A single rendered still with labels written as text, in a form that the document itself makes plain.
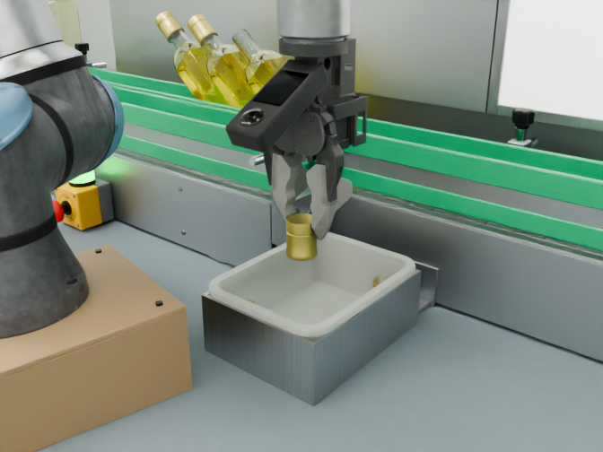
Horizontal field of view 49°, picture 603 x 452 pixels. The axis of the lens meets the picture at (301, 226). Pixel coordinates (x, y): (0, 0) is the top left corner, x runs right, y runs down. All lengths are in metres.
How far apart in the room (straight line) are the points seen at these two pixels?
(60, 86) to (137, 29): 0.78
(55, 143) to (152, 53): 0.82
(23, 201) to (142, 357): 0.20
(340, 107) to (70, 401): 0.40
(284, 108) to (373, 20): 0.48
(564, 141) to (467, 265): 0.25
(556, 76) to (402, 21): 0.25
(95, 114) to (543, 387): 0.60
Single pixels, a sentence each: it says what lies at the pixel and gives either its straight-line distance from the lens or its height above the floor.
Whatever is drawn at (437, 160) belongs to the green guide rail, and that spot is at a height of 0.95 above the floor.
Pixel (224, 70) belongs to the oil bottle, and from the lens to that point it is 1.11.
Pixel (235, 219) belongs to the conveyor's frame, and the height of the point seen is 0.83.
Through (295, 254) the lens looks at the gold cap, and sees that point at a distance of 0.73.
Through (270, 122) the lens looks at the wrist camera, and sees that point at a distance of 0.62.
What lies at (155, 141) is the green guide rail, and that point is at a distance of 1.11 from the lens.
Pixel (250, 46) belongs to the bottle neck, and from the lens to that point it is 1.10.
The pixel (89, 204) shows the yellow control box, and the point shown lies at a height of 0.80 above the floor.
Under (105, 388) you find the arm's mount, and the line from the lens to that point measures 0.72.
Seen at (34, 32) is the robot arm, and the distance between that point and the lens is 0.82.
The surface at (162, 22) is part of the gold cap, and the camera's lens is 1.24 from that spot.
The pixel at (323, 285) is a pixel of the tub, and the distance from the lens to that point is 0.93.
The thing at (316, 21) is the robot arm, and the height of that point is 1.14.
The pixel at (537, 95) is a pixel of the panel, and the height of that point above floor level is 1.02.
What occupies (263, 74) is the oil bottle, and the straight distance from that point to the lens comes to 1.06.
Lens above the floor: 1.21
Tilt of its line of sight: 23 degrees down
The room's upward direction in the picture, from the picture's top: straight up
